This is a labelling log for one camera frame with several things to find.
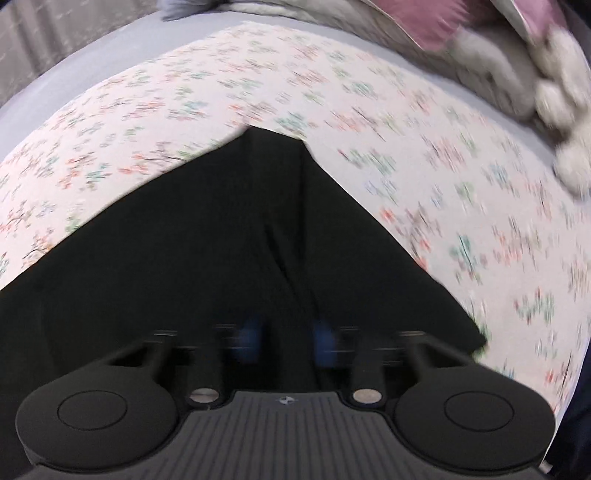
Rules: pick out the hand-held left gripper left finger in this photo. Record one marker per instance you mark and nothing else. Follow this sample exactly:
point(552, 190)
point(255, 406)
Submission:
point(249, 339)

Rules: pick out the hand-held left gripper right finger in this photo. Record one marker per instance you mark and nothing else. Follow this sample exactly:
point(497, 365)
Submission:
point(324, 344)

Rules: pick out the black pants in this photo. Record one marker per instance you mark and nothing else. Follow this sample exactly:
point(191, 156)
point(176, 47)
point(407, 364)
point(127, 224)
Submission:
point(207, 240)

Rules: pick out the floral print bed sheet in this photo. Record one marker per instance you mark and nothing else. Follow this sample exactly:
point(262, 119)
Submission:
point(369, 115)

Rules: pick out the person's dark clothing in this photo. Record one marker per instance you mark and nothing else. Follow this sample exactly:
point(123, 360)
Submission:
point(575, 429)

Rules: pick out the grey bed cover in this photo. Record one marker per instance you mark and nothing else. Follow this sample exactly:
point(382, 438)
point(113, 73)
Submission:
point(115, 46)

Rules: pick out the pink pillow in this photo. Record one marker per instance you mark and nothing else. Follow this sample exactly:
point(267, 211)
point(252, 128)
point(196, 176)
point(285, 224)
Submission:
point(415, 23)
point(538, 16)

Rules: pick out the blue-grey blanket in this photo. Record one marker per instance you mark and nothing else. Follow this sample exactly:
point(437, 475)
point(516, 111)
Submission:
point(189, 7)

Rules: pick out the white fluffy plush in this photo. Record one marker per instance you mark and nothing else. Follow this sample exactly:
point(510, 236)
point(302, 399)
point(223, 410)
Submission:
point(568, 92)

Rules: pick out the grey star-patterned curtain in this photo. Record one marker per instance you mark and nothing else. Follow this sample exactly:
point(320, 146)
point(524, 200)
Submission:
point(55, 32)

